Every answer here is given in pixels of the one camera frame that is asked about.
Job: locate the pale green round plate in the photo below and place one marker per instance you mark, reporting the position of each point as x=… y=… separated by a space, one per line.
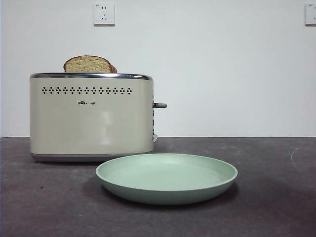
x=168 y=177

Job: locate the large toasted bread slice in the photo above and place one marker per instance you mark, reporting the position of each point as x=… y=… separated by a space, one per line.
x=86 y=65

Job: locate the grey toaster lever knob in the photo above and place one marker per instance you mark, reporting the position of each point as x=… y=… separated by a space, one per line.
x=161 y=105

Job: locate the small toasted bread slice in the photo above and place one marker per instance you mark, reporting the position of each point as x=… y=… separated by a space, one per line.
x=114 y=69

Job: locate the cream two-slot toaster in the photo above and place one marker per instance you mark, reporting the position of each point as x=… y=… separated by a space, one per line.
x=91 y=123

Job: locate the white wall socket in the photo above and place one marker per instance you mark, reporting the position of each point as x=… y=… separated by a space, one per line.
x=104 y=14
x=310 y=14

